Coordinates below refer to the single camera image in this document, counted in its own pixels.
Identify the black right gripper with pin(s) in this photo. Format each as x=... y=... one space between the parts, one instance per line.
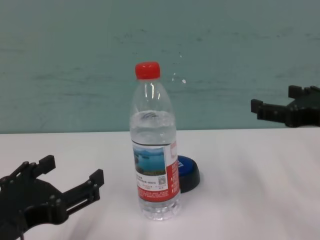
x=305 y=112

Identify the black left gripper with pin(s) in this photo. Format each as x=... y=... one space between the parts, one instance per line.
x=30 y=200

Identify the clear water bottle red cap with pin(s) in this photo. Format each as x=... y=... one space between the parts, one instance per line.
x=155 y=135

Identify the blue push button black base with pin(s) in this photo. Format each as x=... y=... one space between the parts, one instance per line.
x=188 y=172

